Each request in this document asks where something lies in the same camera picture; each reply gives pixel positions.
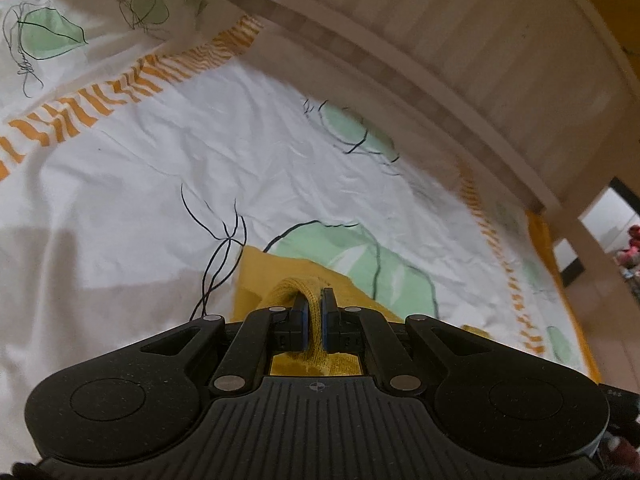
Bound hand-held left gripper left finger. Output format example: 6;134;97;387
140;292;309;396

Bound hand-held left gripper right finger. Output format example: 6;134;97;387
322;287;493;394

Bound yellow knit sweater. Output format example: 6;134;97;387
232;245;491;378

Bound leaf print bed sheet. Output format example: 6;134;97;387
0;0;601;466

